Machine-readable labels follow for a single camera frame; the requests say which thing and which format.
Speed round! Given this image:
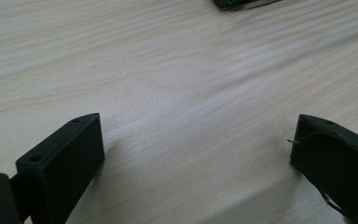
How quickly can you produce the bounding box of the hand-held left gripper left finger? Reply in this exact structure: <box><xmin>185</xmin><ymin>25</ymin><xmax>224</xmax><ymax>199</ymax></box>
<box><xmin>15</xmin><ymin>112</ymin><xmax>106</xmax><ymax>224</ymax></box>

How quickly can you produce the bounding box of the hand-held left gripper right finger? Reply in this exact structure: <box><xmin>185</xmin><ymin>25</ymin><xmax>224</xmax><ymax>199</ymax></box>
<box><xmin>286</xmin><ymin>113</ymin><xmax>358</xmax><ymax>224</ymax></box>

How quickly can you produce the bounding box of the black wire basket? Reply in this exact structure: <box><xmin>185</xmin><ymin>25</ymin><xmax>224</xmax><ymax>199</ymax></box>
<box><xmin>211</xmin><ymin>0</ymin><xmax>283</xmax><ymax>12</ymax></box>

